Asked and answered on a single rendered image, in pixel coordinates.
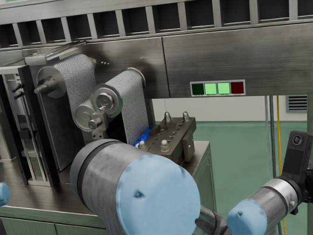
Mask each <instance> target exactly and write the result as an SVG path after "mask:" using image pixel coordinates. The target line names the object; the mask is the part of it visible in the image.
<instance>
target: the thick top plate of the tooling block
mask: <svg viewBox="0 0 313 235"><path fill-rule="evenodd" d="M196 128H197V127H196V119H195V117H190V121H187V122H184V121H183V117H171V121H169V122H165V121H164V119H163V120H162V121H161V123H160V129H159V130H158V131H157V133H156V134H155V135H154V136H148V138H147V139H146V140H145V145H146V146H147V149H148V150H147V152H149V153H152V154H154V155H160V156H163V157H166V158H168V159H170V160H171V161H173V162H174V163H176V161H177V159H178V158H179V156H180V154H181V153H182V151H183V150H184V147H183V138H184V136H185V135H186V133H187V131H188V130H192V131H193V133H194V131H195V130H196ZM163 140H166V141H167V142H168V145H169V149H170V150H169V151H167V152H162V151H161V142H162V141H163Z"/></svg>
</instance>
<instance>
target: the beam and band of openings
mask: <svg viewBox="0 0 313 235"><path fill-rule="evenodd" d="M305 15H306V16H305ZM309 15H310V16H309ZM300 16H301V17H300ZM286 17H287V18H286ZM277 18H278V19H277ZM281 18H282V19H281ZM267 19H269V20H267ZM272 19H273V20H272ZM304 22H313V0H60V1H54V2H47V3H41V4H34V5H28V6H21V7H13V8H6V9H0V51H5V50H15V49H25V48H39V47H50V46H60V45H65V44H67V43H70V42H73V41H74V42H76V41H80V42H82V41H84V40H86V41H87V43H90V42H100V41H114V40H124V39H135V38H144V37H154V36H165V35H179V34H189V33H199V32H209V31H219V30H229V29H240V28H254V27H264V26H274V25H284V24H294V23H304Z"/></svg>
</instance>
